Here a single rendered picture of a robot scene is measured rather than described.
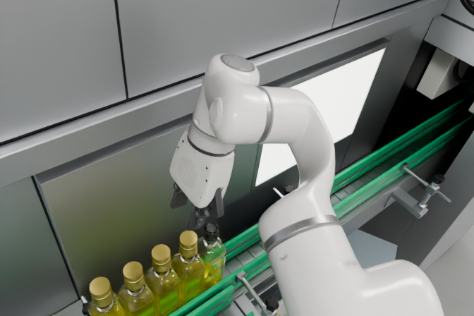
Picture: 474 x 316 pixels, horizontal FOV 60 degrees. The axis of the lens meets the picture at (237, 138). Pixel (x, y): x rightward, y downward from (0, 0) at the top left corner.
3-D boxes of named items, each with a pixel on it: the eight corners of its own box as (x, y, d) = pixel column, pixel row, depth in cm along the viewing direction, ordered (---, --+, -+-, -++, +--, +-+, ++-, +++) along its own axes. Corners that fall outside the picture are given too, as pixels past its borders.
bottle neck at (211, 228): (212, 232, 86) (213, 219, 83) (220, 242, 85) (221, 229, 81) (200, 238, 85) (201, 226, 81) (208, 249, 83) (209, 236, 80)
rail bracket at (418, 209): (388, 196, 139) (413, 150, 123) (430, 231, 130) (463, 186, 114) (379, 202, 136) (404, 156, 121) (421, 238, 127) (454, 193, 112)
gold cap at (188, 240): (191, 238, 82) (191, 226, 79) (200, 252, 80) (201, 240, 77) (175, 247, 80) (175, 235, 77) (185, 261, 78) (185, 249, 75)
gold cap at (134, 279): (139, 269, 76) (137, 257, 73) (148, 283, 74) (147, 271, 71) (121, 278, 74) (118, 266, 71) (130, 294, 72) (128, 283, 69)
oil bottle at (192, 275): (190, 288, 99) (192, 239, 84) (203, 306, 96) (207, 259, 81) (171, 300, 96) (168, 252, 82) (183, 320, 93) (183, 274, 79)
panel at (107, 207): (347, 130, 132) (382, 36, 109) (354, 135, 130) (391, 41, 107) (73, 277, 88) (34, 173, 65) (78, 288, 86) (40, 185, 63)
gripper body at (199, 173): (175, 118, 62) (161, 173, 68) (212, 159, 57) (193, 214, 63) (214, 112, 67) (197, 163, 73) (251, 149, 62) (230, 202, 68)
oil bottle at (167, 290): (169, 300, 96) (166, 252, 82) (182, 319, 93) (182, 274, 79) (148, 314, 94) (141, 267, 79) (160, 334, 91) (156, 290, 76)
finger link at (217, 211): (207, 166, 63) (191, 180, 67) (227, 211, 61) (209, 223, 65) (213, 164, 64) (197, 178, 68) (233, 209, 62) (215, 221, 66)
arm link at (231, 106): (301, 107, 49) (233, 105, 45) (271, 173, 55) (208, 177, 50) (249, 50, 60) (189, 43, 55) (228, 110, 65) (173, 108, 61)
